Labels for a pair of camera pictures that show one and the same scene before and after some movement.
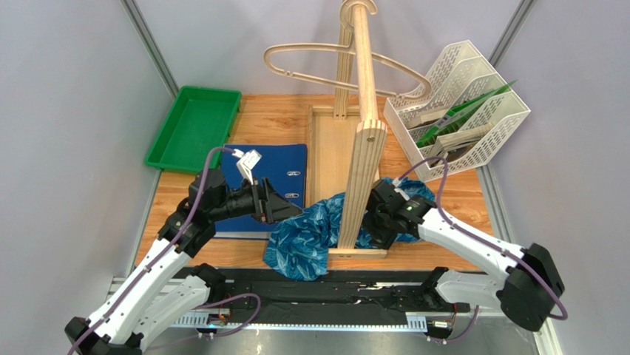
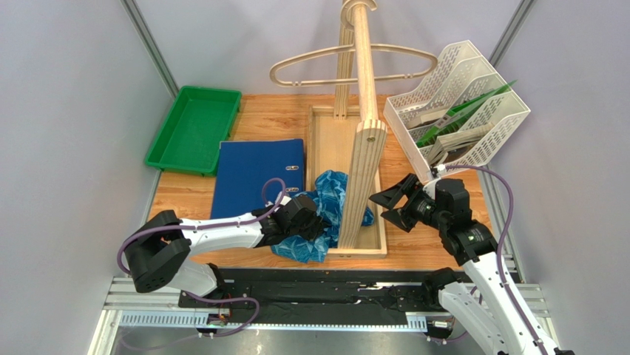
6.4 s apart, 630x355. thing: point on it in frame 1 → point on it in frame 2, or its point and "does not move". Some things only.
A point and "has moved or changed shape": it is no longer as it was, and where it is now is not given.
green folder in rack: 458,115 does not move
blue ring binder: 283,165 does not move
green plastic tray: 202,119 does not move
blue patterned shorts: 299,239 has moved or changed shape
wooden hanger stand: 346,140 does not move
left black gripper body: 259,208 → 310,229
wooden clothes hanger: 346,9 has moved or changed shape
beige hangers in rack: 444,142 does not move
